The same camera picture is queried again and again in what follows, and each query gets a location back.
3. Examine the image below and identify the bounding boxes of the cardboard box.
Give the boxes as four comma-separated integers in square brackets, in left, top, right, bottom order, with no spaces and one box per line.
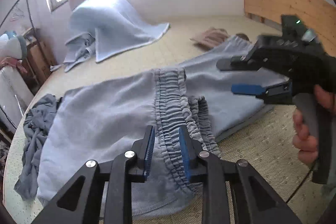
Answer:
[22,28,57,85]

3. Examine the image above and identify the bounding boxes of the person's right hand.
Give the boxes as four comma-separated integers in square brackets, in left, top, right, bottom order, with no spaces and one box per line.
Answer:
[293,84,336,165]

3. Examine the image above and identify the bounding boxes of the white plush pillow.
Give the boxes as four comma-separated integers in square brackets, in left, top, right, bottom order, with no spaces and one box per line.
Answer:
[0,32,27,59]

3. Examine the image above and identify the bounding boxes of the black cable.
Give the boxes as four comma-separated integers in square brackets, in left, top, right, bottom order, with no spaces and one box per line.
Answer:
[286,169,315,203]

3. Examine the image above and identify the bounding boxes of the light blue blanket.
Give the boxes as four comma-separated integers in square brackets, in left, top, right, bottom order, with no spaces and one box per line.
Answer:
[63,0,171,72]

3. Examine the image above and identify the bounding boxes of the grey shirt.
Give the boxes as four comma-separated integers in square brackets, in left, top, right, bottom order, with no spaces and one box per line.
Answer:
[14,93,62,201]

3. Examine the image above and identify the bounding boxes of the white fabric wardrobe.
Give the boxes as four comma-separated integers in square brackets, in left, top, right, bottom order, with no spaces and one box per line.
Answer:
[0,67,34,130]

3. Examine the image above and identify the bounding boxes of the beige garment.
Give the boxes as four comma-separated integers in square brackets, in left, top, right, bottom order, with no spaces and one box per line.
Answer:
[190,27,250,50]

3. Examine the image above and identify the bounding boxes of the black clothes rack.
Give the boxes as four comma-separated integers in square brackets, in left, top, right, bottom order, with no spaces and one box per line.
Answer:
[0,0,40,83]

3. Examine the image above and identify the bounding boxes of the light blue pants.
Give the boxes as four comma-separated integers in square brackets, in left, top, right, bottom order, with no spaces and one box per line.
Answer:
[37,34,289,219]

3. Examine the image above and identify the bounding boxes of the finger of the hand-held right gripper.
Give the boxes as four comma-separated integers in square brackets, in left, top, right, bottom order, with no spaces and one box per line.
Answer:
[217,53,263,72]
[231,81,293,105]

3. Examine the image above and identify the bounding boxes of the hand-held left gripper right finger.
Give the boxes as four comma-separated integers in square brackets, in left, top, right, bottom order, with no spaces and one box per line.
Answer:
[178,126,302,224]

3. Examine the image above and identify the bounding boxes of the pink cloth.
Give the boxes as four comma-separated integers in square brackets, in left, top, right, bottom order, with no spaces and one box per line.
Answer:
[0,56,27,72]

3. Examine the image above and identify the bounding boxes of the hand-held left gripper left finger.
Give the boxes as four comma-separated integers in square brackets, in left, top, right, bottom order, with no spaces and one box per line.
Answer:
[31,125,156,224]

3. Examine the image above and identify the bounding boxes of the wooden headboard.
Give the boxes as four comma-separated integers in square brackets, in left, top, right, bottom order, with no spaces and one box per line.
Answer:
[244,0,336,56]

